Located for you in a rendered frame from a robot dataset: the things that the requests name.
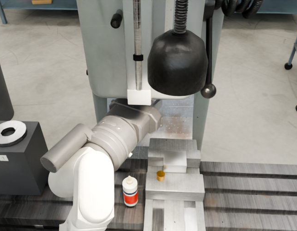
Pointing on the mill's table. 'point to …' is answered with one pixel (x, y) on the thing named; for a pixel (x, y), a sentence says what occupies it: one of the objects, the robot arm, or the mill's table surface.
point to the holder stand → (19, 158)
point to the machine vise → (180, 214)
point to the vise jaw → (175, 187)
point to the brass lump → (160, 175)
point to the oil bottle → (130, 191)
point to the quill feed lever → (208, 90)
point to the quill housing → (93, 37)
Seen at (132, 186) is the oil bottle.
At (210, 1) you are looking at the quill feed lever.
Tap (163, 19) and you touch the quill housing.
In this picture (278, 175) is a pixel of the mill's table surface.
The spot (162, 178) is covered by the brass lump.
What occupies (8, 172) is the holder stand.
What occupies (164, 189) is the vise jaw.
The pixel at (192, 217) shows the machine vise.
